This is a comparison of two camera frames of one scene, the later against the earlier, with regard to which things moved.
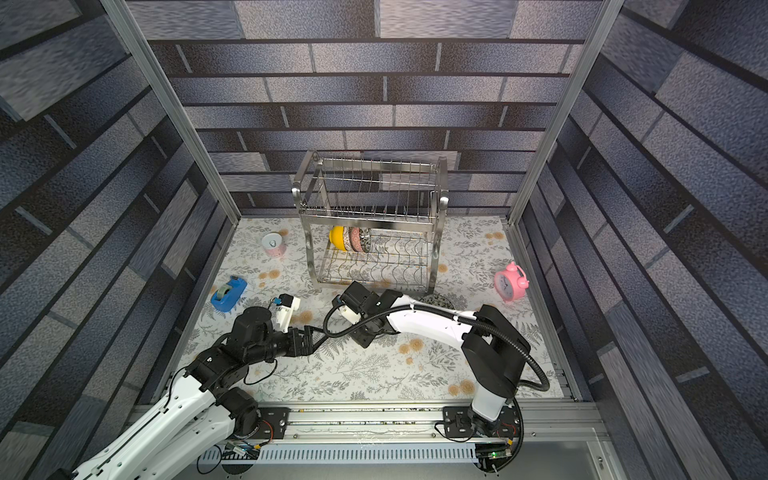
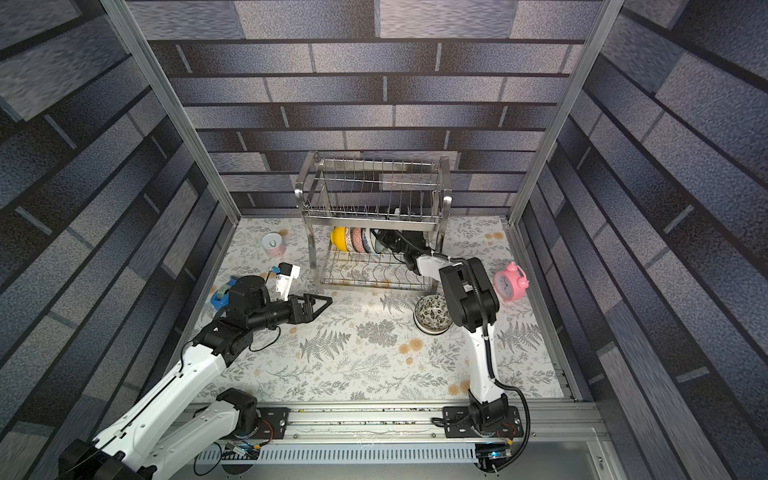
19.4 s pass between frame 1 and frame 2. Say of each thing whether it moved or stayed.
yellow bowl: stayed
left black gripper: moved
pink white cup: stayed
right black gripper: moved
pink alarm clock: stayed
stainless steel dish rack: stayed
